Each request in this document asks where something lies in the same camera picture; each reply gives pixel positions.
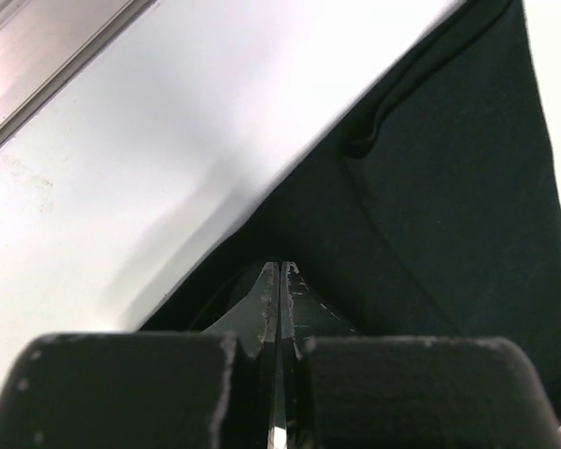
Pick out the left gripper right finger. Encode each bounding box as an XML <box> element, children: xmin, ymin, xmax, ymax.
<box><xmin>280</xmin><ymin>262</ymin><xmax>561</xmax><ymax>448</ymax></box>

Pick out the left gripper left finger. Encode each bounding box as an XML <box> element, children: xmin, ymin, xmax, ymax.
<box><xmin>0</xmin><ymin>262</ymin><xmax>280</xmax><ymax>448</ymax></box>

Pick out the black t-shirt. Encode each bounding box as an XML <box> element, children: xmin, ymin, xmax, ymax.
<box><xmin>139</xmin><ymin>0</ymin><xmax>561</xmax><ymax>422</ymax></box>

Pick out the left aluminium corner post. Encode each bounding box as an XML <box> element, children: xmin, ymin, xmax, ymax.
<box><xmin>0</xmin><ymin>0</ymin><xmax>150</xmax><ymax>146</ymax></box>

